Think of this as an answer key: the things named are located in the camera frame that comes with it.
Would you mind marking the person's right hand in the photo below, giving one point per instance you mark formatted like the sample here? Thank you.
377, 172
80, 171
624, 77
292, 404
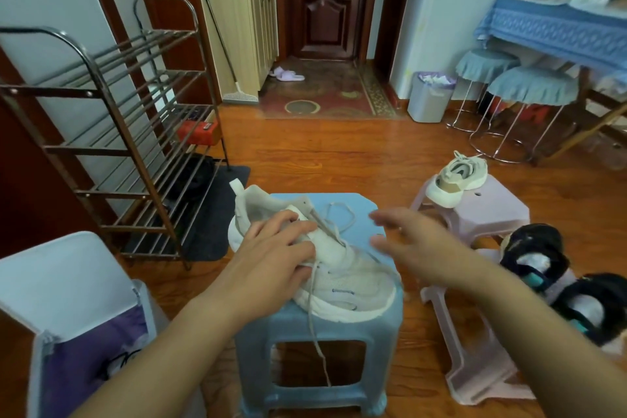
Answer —
426, 248

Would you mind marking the person's left hand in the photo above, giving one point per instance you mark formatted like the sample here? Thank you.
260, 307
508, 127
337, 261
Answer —
264, 275

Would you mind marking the person's left thumb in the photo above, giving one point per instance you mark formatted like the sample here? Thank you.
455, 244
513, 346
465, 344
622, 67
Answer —
296, 275

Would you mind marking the person's left middle finger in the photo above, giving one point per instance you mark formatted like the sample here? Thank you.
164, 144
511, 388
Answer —
296, 231

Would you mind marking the person's right thumb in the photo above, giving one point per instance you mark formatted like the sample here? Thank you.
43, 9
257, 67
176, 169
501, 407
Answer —
383, 245

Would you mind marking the white lace-up sneaker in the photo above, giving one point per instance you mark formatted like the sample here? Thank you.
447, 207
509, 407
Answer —
352, 280
455, 182

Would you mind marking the person's left forearm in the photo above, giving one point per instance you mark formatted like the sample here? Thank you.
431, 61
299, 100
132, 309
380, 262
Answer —
166, 359

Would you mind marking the person's right forearm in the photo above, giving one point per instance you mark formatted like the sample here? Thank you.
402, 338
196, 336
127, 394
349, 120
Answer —
529, 334

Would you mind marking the blue plastic stool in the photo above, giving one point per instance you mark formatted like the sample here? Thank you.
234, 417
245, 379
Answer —
313, 334

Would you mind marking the dark floor mat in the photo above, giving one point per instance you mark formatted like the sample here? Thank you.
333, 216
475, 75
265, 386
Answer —
215, 226

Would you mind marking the black shoes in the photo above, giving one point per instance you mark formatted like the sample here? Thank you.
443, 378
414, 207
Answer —
193, 177

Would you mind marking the pink plastic stool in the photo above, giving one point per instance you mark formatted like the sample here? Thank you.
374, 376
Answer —
470, 359
494, 212

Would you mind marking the red box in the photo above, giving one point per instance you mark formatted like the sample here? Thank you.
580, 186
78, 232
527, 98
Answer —
198, 131

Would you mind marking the red patterned rug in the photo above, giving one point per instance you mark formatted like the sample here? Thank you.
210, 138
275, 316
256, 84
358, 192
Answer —
328, 89

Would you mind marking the white mop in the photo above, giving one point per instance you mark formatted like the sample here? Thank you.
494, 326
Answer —
240, 97

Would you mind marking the grey trash bin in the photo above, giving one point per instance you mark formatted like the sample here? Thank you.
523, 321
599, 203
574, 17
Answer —
428, 104

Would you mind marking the light purple bin liner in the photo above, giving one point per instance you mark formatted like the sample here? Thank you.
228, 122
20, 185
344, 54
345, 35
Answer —
436, 78

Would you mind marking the round stool with blue cover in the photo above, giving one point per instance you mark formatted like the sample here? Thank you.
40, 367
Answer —
534, 85
485, 64

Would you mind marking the light wooden cabinet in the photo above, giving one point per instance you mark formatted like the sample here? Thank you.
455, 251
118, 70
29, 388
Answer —
245, 21

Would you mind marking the purple bin bag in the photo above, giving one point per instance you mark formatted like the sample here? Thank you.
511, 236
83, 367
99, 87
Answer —
83, 364

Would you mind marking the dark wooden door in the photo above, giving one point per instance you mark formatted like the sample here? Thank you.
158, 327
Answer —
326, 1

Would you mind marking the white lidded trash bin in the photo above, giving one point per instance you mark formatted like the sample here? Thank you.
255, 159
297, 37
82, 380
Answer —
63, 280

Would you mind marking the wooden folding table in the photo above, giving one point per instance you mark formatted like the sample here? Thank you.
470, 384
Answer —
585, 128

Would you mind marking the blue tablecloth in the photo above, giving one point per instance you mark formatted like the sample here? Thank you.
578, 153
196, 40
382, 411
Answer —
553, 33

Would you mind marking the metal shoe rack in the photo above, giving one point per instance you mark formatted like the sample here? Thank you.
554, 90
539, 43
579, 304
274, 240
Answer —
49, 90

